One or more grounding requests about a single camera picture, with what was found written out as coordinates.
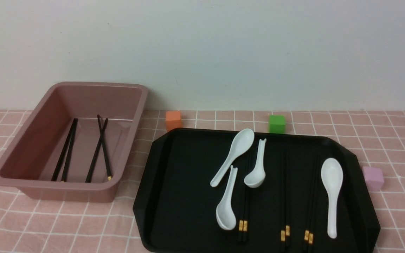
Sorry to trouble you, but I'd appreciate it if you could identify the black gold chopstick tray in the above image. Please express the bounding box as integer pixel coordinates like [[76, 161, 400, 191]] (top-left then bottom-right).
[[237, 152, 252, 244], [307, 154, 321, 253], [242, 153, 253, 244], [280, 150, 286, 253], [284, 150, 291, 249], [302, 154, 319, 253]]

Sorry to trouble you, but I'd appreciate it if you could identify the black chopstick bin far left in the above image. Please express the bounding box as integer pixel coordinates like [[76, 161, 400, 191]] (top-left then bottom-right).
[[51, 118, 78, 181]]

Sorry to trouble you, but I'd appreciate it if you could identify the white spoon notched centre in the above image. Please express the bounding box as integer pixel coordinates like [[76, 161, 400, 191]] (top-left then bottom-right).
[[243, 139, 267, 188]]

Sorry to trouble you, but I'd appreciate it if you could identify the black plastic tray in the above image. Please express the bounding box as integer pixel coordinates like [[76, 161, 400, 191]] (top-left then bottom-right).
[[133, 128, 381, 253]]

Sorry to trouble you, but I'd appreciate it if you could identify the white spoon right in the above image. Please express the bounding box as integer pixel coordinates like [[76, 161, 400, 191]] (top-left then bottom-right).
[[320, 157, 343, 239]]

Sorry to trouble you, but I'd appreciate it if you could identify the pink cube block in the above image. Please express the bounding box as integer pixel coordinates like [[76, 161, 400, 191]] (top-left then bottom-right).
[[362, 166, 384, 191]]

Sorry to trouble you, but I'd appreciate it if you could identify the white spoon notched lower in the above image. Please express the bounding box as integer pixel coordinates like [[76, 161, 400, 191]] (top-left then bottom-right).
[[216, 165, 238, 231]]

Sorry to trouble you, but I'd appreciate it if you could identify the white spoon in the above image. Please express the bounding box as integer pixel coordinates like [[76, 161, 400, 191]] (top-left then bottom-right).
[[320, 157, 343, 239], [210, 129, 255, 187]]

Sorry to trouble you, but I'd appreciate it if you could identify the white spoon top left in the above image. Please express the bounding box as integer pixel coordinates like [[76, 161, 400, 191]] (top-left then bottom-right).
[[210, 129, 255, 187]]

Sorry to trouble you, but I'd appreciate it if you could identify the pink plastic bin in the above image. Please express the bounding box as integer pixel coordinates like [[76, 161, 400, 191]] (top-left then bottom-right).
[[0, 82, 148, 203]]

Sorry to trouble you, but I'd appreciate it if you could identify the orange cube block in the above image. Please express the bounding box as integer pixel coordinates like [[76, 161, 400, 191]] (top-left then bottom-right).
[[165, 111, 182, 131]]

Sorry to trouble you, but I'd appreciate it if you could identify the black chopstick bin crossed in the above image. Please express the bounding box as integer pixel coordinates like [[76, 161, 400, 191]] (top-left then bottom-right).
[[85, 114, 108, 183]]

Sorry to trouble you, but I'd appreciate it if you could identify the black chopstick gold tip bin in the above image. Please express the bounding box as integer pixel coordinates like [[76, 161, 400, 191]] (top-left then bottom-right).
[[97, 114, 112, 181]]

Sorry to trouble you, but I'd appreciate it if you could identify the white spoon notched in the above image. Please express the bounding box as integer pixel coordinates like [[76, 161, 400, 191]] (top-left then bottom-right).
[[216, 165, 238, 231], [243, 139, 267, 188]]

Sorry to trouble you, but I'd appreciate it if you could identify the green cube block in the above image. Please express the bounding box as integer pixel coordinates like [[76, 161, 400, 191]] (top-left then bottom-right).
[[268, 114, 286, 134]]

